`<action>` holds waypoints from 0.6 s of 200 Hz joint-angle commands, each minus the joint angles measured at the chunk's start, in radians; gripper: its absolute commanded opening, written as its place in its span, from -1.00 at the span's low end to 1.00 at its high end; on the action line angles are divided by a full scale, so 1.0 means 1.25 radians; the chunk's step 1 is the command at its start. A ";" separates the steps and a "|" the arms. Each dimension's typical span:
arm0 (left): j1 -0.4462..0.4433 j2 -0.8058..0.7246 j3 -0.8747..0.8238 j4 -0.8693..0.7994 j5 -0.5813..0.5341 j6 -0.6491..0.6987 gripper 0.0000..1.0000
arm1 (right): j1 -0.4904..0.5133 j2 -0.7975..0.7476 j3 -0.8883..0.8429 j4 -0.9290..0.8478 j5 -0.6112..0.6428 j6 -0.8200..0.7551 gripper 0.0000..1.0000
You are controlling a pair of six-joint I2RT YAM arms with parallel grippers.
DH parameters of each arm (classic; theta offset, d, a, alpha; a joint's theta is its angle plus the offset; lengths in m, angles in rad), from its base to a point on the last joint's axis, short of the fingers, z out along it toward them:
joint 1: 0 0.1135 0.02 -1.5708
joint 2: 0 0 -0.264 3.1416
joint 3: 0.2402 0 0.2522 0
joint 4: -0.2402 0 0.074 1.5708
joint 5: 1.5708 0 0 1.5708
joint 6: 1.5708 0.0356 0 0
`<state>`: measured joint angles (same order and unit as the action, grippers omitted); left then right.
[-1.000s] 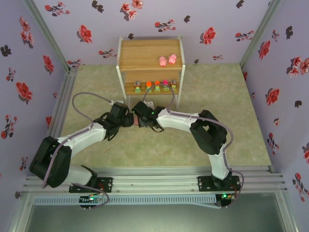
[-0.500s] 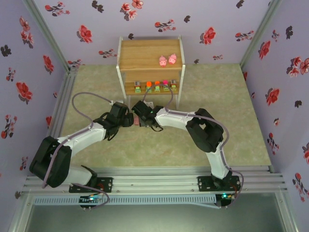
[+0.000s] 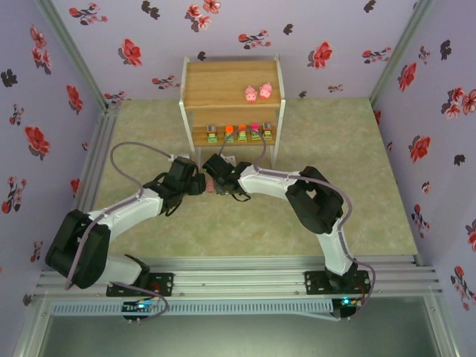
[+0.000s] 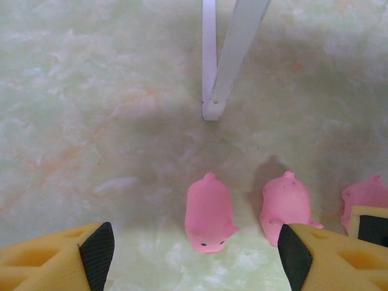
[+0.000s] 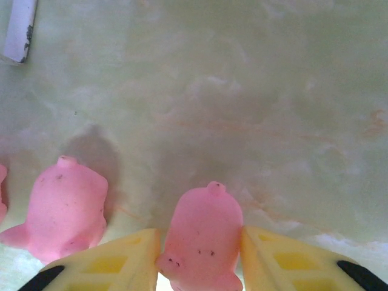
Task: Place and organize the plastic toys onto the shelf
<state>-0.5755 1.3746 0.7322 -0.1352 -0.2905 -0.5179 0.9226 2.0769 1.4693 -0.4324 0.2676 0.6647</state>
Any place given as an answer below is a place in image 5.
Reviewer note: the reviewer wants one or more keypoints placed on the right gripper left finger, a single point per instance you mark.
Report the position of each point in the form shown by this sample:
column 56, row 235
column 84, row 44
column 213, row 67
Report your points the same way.
column 112, row 266

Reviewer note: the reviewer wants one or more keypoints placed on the wooden shelf with white frame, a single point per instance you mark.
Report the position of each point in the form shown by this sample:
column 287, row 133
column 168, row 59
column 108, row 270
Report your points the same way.
column 19, row 30

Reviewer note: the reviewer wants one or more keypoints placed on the pink plastic toy pig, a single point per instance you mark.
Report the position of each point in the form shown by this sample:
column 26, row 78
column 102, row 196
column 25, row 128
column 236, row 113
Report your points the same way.
column 63, row 212
column 2, row 194
column 203, row 230

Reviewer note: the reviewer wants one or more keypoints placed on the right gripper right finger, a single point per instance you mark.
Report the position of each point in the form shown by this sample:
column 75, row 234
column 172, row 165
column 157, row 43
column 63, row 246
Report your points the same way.
column 291, row 263

